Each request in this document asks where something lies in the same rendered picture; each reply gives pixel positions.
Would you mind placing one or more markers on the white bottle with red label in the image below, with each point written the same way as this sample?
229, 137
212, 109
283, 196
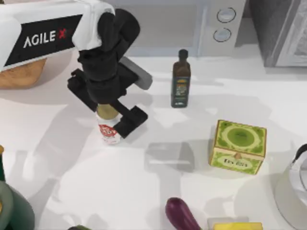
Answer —
108, 136

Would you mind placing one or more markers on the dark olive oil bottle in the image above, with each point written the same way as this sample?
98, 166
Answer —
181, 81

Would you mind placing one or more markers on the pale microwave oven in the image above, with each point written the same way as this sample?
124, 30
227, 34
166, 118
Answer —
168, 24

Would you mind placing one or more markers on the purple eggplant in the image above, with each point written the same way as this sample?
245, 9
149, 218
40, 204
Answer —
180, 212

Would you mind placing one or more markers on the green tea box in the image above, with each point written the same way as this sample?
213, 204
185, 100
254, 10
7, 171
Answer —
237, 146

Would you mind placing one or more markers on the dark green bottle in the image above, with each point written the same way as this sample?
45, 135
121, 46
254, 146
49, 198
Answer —
2, 165

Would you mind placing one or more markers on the dark green vegetable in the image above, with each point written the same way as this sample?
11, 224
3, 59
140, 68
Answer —
80, 227

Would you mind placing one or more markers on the round microwave knob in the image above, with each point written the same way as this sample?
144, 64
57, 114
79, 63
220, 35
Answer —
226, 14
222, 35

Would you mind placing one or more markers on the green round container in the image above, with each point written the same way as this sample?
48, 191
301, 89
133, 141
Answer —
16, 210

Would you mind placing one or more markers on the yellow block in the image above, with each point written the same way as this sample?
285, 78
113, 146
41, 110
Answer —
237, 226

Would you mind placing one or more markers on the grey cabinet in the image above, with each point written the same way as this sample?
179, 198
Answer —
271, 36

